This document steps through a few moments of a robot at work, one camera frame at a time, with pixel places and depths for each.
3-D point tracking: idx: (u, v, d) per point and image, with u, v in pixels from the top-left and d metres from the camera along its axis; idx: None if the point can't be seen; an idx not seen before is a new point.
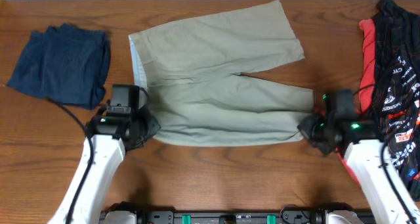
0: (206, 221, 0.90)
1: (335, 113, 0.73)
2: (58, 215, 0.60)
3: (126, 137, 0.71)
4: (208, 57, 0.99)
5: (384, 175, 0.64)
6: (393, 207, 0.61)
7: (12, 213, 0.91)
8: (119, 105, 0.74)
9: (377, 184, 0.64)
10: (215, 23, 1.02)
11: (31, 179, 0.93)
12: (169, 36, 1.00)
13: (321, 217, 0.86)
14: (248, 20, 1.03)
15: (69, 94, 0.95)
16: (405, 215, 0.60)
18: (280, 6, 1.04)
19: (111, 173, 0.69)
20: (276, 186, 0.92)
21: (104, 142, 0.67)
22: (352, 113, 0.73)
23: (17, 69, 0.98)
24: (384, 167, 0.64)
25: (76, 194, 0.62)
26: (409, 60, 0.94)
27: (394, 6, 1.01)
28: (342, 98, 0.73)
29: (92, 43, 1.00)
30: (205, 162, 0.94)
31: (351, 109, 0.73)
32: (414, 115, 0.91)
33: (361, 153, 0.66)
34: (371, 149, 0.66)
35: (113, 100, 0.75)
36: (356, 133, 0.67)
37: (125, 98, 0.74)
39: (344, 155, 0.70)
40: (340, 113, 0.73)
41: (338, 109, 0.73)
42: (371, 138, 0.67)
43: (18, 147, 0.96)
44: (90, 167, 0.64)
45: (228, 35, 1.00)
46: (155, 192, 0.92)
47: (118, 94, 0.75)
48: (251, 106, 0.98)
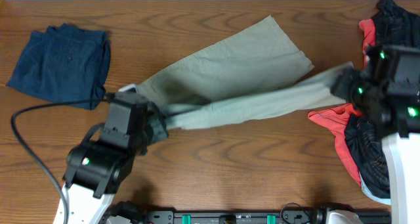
0: (206, 221, 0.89)
1: (390, 85, 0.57)
2: None
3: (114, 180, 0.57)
4: (221, 87, 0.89)
5: None
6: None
7: (12, 214, 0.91)
8: (115, 129, 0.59)
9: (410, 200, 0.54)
10: (214, 54, 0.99)
11: (31, 179, 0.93)
12: (172, 80, 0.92)
13: (321, 214, 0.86)
14: (247, 47, 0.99)
15: (69, 94, 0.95)
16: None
18: (274, 22, 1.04)
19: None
20: (277, 186, 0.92)
21: (78, 200, 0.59)
22: (411, 87, 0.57)
23: (17, 68, 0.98)
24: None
25: None
26: None
27: (394, 6, 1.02)
28: (407, 64, 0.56)
29: (92, 43, 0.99)
30: (205, 162, 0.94)
31: (412, 82, 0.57)
32: None
33: (403, 150, 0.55)
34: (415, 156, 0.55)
35: (110, 121, 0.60)
36: (410, 119, 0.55)
37: (123, 121, 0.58)
39: (385, 138, 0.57)
40: (398, 86, 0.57)
41: (398, 79, 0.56)
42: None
43: (18, 146, 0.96)
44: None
45: (233, 64, 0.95)
46: (155, 192, 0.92)
47: (117, 114, 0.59)
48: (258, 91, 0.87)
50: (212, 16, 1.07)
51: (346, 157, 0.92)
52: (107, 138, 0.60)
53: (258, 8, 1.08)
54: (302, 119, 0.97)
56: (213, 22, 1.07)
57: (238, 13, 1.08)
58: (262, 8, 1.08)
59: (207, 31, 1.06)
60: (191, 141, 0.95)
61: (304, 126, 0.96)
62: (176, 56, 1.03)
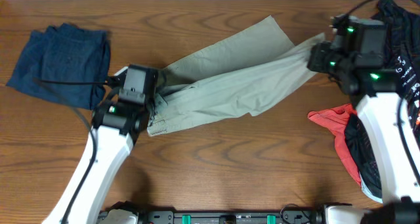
0: (206, 221, 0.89)
1: (357, 57, 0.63)
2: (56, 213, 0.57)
3: (136, 129, 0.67)
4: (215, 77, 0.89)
5: (399, 134, 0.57)
6: (403, 169, 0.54)
7: (11, 213, 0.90)
8: (133, 90, 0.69)
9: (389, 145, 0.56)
10: (214, 54, 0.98)
11: (31, 179, 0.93)
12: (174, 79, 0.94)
13: (321, 217, 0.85)
14: (247, 45, 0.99)
15: (68, 93, 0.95)
16: (415, 179, 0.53)
18: (274, 22, 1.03)
19: (113, 175, 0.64)
20: (277, 186, 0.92)
21: (108, 136, 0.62)
22: (376, 58, 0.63)
23: (17, 67, 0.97)
24: (399, 125, 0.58)
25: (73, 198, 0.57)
26: (409, 60, 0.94)
27: (394, 5, 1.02)
28: (370, 37, 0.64)
29: (92, 43, 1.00)
30: (205, 162, 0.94)
31: (377, 52, 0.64)
32: (413, 114, 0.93)
33: (376, 108, 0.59)
34: (390, 105, 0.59)
35: (128, 83, 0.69)
36: (375, 85, 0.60)
37: (140, 82, 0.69)
39: (357, 104, 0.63)
40: (363, 56, 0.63)
41: (363, 51, 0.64)
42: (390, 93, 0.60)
43: (18, 146, 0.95)
44: (92, 165, 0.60)
45: (231, 61, 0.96)
46: (155, 192, 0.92)
47: (133, 77, 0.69)
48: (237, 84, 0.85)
50: (212, 16, 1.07)
51: (346, 157, 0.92)
52: (125, 98, 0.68)
53: (258, 8, 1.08)
54: (302, 119, 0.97)
56: (213, 21, 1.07)
57: (239, 13, 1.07)
58: (262, 8, 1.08)
59: (207, 31, 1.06)
60: (191, 141, 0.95)
61: (304, 126, 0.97)
62: (176, 56, 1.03)
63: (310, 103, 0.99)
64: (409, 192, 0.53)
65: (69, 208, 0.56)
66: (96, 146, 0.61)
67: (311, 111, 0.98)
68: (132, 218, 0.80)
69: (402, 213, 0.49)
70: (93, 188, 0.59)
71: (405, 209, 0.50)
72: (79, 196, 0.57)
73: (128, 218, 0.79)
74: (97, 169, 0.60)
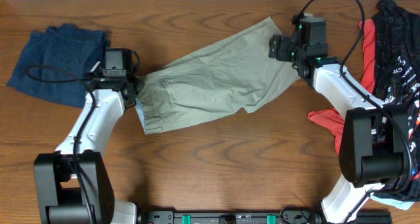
0: (205, 221, 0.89)
1: (308, 48, 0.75)
2: (66, 141, 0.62)
3: (126, 96, 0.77)
4: (203, 73, 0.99)
5: (344, 80, 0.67)
6: (350, 94, 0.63)
7: (12, 213, 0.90)
8: (114, 68, 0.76)
9: (337, 88, 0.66)
10: (210, 52, 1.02)
11: (31, 179, 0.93)
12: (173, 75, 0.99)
13: (321, 217, 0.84)
14: (243, 43, 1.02)
15: (68, 93, 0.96)
16: (361, 97, 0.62)
18: (273, 23, 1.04)
19: (112, 123, 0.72)
20: (277, 186, 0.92)
21: (105, 92, 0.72)
22: (322, 48, 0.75)
23: (16, 67, 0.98)
24: (342, 75, 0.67)
25: (81, 128, 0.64)
26: (409, 60, 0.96)
27: (394, 6, 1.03)
28: (316, 31, 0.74)
29: (92, 43, 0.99)
30: (205, 162, 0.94)
31: (323, 43, 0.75)
32: (414, 115, 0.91)
33: (323, 73, 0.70)
34: (332, 67, 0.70)
35: (108, 64, 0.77)
36: (320, 62, 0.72)
37: (119, 60, 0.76)
39: (313, 84, 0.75)
40: (312, 48, 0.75)
41: (312, 43, 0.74)
42: (331, 64, 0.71)
43: (18, 146, 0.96)
44: (94, 108, 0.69)
45: (225, 57, 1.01)
46: (155, 192, 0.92)
47: (109, 57, 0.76)
48: (222, 79, 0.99)
50: (212, 16, 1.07)
51: None
52: (109, 75, 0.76)
53: (257, 8, 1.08)
54: (302, 119, 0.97)
56: (213, 21, 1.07)
57: (239, 13, 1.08)
58: (262, 8, 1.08)
59: (207, 31, 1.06)
60: (191, 141, 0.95)
61: (304, 126, 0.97)
62: (176, 56, 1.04)
63: (308, 103, 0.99)
64: (360, 106, 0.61)
65: (80, 133, 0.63)
66: (96, 98, 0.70)
67: (311, 110, 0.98)
68: (132, 204, 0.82)
69: (359, 119, 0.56)
70: (97, 119, 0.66)
71: (363, 115, 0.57)
72: (86, 125, 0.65)
73: (128, 203, 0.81)
74: (99, 109, 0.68)
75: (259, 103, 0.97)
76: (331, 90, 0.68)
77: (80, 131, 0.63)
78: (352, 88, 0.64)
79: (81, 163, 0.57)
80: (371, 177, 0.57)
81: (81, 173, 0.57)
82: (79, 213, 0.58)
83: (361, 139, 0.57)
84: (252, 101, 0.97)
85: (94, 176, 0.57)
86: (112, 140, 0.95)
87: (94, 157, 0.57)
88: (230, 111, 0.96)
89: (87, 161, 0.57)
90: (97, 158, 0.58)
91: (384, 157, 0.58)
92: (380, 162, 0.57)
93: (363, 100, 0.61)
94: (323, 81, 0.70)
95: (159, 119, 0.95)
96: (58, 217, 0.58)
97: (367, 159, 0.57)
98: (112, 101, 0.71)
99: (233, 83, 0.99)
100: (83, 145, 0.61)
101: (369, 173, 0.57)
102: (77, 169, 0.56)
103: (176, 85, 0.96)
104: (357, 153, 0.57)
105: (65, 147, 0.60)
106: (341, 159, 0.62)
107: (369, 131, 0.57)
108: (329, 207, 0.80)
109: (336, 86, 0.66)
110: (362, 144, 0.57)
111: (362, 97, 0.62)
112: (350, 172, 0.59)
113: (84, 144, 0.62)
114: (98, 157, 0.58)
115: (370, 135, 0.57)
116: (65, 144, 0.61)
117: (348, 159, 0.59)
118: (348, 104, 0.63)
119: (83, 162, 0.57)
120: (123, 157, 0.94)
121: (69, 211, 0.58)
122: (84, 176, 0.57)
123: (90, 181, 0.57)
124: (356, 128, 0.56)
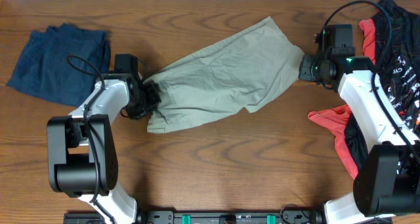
0: (205, 221, 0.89)
1: (333, 49, 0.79)
2: (77, 108, 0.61)
3: (131, 90, 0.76)
4: (205, 74, 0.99)
5: (375, 98, 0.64)
6: (382, 121, 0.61)
7: (12, 213, 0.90)
8: (122, 69, 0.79)
9: (369, 106, 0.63)
10: (210, 53, 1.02)
11: (30, 179, 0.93)
12: (173, 77, 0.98)
13: (321, 217, 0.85)
14: (243, 44, 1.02)
15: (69, 94, 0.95)
16: (392, 127, 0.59)
18: (273, 23, 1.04)
19: (119, 107, 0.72)
20: (277, 186, 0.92)
21: (115, 83, 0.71)
22: (348, 49, 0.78)
23: (16, 67, 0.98)
24: (374, 91, 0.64)
25: (92, 100, 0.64)
26: (409, 60, 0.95)
27: (394, 5, 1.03)
28: (342, 34, 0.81)
29: (92, 42, 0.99)
30: (205, 162, 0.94)
31: (348, 46, 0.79)
32: (413, 115, 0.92)
33: (354, 82, 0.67)
34: (364, 75, 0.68)
35: (117, 64, 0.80)
36: (349, 65, 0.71)
37: (126, 60, 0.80)
39: (338, 89, 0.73)
40: (338, 49, 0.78)
41: (337, 44, 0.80)
42: (363, 70, 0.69)
43: (18, 147, 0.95)
44: (102, 90, 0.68)
45: (226, 58, 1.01)
46: (155, 192, 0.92)
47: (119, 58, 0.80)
48: (224, 81, 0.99)
50: (212, 16, 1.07)
51: (346, 157, 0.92)
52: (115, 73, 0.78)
53: (257, 8, 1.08)
54: (302, 119, 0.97)
56: (213, 21, 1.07)
57: (239, 13, 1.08)
58: (262, 8, 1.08)
59: (207, 31, 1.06)
60: (191, 141, 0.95)
61: (304, 126, 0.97)
62: (176, 56, 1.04)
63: (309, 103, 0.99)
64: (390, 138, 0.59)
65: (90, 103, 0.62)
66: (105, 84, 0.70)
67: (312, 110, 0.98)
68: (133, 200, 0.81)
69: (384, 156, 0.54)
70: (105, 96, 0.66)
71: (387, 152, 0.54)
72: (97, 98, 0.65)
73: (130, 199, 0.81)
74: (107, 91, 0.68)
75: (261, 102, 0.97)
76: (359, 106, 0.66)
77: (91, 102, 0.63)
78: (382, 110, 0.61)
79: (91, 122, 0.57)
80: (385, 209, 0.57)
81: (90, 130, 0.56)
82: (86, 177, 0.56)
83: (383, 175, 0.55)
84: (254, 101, 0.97)
85: (103, 134, 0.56)
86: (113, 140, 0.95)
87: (104, 117, 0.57)
88: (231, 112, 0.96)
89: (97, 121, 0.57)
90: (106, 119, 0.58)
91: (404, 192, 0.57)
92: (398, 197, 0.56)
93: (393, 131, 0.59)
94: (351, 89, 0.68)
95: (161, 120, 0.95)
96: (65, 180, 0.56)
97: (386, 196, 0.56)
98: (119, 87, 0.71)
99: (234, 83, 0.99)
100: (92, 112, 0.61)
101: (384, 207, 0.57)
102: (86, 127, 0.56)
103: (178, 87, 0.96)
104: (376, 187, 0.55)
105: (75, 112, 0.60)
106: (357, 184, 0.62)
107: (393, 169, 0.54)
108: (331, 213, 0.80)
109: (365, 104, 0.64)
110: (382, 180, 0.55)
111: (394, 128, 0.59)
112: (365, 203, 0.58)
113: (95, 110, 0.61)
114: (105, 118, 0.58)
115: (394, 173, 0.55)
116: (76, 111, 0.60)
117: (365, 190, 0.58)
118: (375, 131, 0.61)
119: (92, 122, 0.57)
120: (123, 157, 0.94)
121: (75, 177, 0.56)
122: (93, 133, 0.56)
123: (98, 137, 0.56)
124: (379, 165, 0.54)
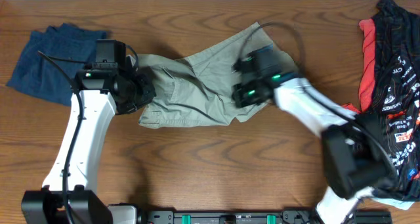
0: (205, 221, 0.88)
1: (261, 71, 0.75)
2: (56, 175, 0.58)
3: (116, 91, 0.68)
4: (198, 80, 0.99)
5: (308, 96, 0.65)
6: (318, 111, 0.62)
7: (10, 213, 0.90)
8: (105, 60, 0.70)
9: (305, 111, 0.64)
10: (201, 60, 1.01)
11: (29, 178, 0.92)
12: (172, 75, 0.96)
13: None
14: (232, 51, 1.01)
15: (68, 94, 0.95)
16: (330, 112, 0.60)
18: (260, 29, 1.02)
19: (105, 126, 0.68)
20: (277, 186, 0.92)
21: (94, 98, 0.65)
22: (275, 69, 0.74)
23: (18, 68, 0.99)
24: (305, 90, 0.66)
25: (69, 154, 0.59)
26: (409, 60, 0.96)
27: (394, 6, 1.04)
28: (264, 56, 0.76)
29: (92, 42, 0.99)
30: (205, 162, 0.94)
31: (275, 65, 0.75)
32: (414, 115, 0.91)
33: (285, 96, 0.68)
34: (291, 83, 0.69)
35: (100, 56, 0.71)
36: (279, 81, 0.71)
37: (110, 52, 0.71)
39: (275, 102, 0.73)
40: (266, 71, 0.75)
41: (264, 66, 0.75)
42: (291, 79, 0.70)
43: (18, 147, 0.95)
44: (81, 121, 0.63)
45: (217, 64, 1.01)
46: (154, 192, 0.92)
47: (105, 47, 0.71)
48: (214, 89, 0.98)
50: (212, 16, 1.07)
51: None
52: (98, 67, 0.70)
53: (257, 8, 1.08)
54: None
56: (213, 21, 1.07)
57: (239, 13, 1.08)
58: (262, 8, 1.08)
59: (208, 31, 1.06)
60: (190, 141, 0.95)
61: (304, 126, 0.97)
62: (176, 56, 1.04)
63: None
64: (332, 121, 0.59)
65: (68, 161, 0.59)
66: (83, 106, 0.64)
67: None
68: (132, 208, 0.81)
69: (331, 136, 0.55)
70: (84, 136, 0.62)
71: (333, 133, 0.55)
72: (74, 146, 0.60)
73: (128, 207, 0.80)
74: (88, 122, 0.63)
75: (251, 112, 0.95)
76: (297, 110, 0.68)
77: (68, 158, 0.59)
78: (318, 104, 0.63)
79: (73, 202, 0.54)
80: (361, 187, 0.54)
81: (73, 209, 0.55)
82: None
83: (340, 157, 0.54)
84: (244, 110, 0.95)
85: (86, 214, 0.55)
86: (113, 140, 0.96)
87: (86, 198, 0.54)
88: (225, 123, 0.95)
89: (79, 201, 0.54)
90: (89, 199, 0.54)
91: (369, 166, 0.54)
92: (365, 171, 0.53)
93: (333, 114, 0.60)
94: (286, 98, 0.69)
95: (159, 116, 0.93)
96: None
97: (353, 173, 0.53)
98: (101, 110, 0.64)
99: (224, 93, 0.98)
100: (73, 177, 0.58)
101: (357, 187, 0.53)
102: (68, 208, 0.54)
103: (178, 87, 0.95)
104: (338, 167, 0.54)
105: (55, 184, 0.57)
106: (330, 179, 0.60)
107: (344, 146, 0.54)
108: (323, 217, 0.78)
109: (302, 105, 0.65)
110: (342, 164, 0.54)
111: (331, 111, 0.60)
112: (342, 191, 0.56)
113: (74, 175, 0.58)
114: (88, 198, 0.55)
115: (347, 146, 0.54)
116: (56, 178, 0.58)
117: (336, 180, 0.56)
118: (317, 122, 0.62)
119: (73, 202, 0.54)
120: (123, 157, 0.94)
121: None
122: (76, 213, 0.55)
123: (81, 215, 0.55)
124: (332, 150, 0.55)
